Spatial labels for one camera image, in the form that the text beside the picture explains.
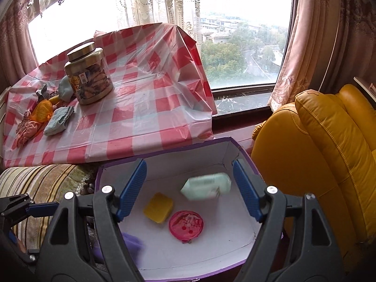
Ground red checked tablecloth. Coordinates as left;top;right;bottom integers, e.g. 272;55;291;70
2;22;218;168

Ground sheer lace curtain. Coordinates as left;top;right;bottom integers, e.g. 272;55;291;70
114;0;203;40

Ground cream wooden frame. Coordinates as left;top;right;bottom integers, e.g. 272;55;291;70
0;86;11;159

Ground light blue folded towel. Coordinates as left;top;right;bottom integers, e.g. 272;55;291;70
44;106;75;136

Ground purple cardboard box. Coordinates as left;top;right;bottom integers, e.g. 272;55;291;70
93;137;284;281

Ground red round pouch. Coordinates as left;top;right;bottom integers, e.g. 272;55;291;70
168;210;208;244

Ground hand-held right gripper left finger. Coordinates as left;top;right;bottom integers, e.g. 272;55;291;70
35;158;147;282

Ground pink patterned curtain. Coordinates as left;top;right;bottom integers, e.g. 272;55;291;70
267;0;376;112
0;0;42;89

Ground dark window frame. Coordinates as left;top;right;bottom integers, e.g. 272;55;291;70
210;0;300;100

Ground yellow leather armchair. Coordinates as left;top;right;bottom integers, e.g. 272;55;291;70
251;84;376;259

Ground pink ruffled cloth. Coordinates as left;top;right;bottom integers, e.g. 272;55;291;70
16;110;44;147

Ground mint green tissue packet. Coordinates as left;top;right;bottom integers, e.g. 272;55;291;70
180;172;232;202

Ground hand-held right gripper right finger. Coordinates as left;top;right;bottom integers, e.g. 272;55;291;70
231;159;344;282

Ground gold lidded snack jar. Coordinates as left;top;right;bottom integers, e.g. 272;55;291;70
65;42;114;106

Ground purple cloth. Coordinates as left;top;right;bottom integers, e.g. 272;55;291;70
122;232;146;263

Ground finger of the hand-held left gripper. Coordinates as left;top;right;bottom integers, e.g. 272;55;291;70
0;193;59;227

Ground striped plush blanket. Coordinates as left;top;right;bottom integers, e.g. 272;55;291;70
0;164;99;250

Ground orange mesh bag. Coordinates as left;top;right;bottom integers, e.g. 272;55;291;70
29;100;54;123

